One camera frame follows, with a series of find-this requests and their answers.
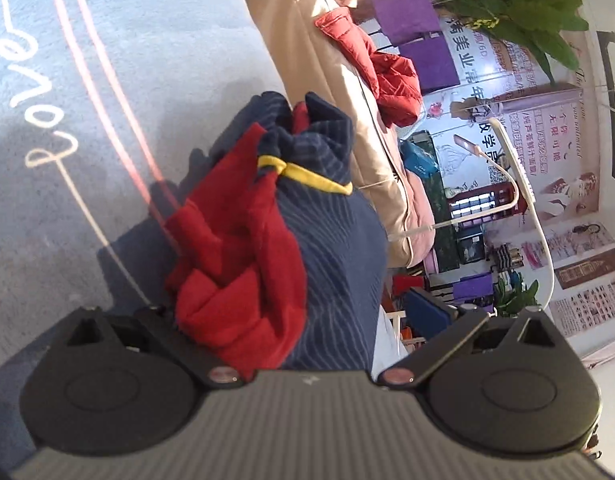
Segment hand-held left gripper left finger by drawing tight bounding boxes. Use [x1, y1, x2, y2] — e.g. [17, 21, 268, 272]
[65, 304, 246, 390]

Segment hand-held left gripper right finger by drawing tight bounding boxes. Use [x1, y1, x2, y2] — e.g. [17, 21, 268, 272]
[376, 307, 557, 390]

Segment navy and red striped sweater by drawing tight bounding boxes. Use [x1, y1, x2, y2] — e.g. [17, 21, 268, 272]
[164, 91, 389, 382]

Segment small potted plant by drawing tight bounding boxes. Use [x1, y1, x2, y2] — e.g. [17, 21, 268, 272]
[491, 271, 539, 317]

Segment pink cloth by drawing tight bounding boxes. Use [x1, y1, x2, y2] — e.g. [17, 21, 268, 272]
[401, 169, 437, 243]

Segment white gooseneck lamp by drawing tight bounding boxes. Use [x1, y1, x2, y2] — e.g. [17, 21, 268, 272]
[387, 117, 557, 312]

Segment light blue printed blanket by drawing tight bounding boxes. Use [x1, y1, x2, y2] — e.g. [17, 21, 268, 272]
[0, 0, 288, 378]

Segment red puffer jacket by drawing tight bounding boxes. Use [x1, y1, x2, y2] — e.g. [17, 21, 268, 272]
[314, 6, 424, 129]

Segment purple storage boxes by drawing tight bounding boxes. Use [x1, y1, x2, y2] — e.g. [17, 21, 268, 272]
[370, 0, 462, 95]

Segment green leafy plant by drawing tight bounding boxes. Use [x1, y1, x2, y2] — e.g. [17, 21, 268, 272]
[430, 0, 591, 86]

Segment small wall posters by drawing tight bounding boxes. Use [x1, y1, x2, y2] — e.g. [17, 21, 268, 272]
[520, 220, 615, 338]

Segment large printed wall poster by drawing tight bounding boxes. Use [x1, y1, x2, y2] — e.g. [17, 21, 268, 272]
[427, 10, 603, 221]

